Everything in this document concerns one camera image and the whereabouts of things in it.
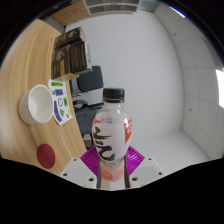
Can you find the long ceiling light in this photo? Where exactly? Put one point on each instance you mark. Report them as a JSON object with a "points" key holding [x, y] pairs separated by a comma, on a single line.
{"points": [[220, 88], [176, 11]]}

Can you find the small dark brown box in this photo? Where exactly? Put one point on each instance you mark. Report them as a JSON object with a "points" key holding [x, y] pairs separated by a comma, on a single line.
{"points": [[69, 37]]}

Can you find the white sticker sheet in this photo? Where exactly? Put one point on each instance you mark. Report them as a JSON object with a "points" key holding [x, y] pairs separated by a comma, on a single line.
{"points": [[60, 101]]}

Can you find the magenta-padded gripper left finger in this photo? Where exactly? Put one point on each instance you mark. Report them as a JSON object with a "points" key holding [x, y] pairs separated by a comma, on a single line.
{"points": [[78, 171]]}

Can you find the black cardboard box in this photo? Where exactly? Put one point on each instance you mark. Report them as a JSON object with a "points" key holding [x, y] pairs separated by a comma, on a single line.
{"points": [[80, 57]]}

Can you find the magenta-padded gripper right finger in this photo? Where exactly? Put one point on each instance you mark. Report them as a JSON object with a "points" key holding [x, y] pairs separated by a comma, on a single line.
{"points": [[146, 170]]}

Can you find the white speckled cup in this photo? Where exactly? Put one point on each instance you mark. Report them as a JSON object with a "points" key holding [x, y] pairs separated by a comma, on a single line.
{"points": [[37, 104]]}

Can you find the black office chair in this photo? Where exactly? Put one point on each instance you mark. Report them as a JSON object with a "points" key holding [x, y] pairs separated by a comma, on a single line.
{"points": [[87, 80]]}

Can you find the clear pink drink bottle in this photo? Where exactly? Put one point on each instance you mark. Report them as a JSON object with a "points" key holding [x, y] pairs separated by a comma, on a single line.
{"points": [[111, 140]]}

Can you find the flat round red coaster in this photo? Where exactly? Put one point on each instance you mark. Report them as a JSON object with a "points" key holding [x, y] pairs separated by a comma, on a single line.
{"points": [[46, 156]]}

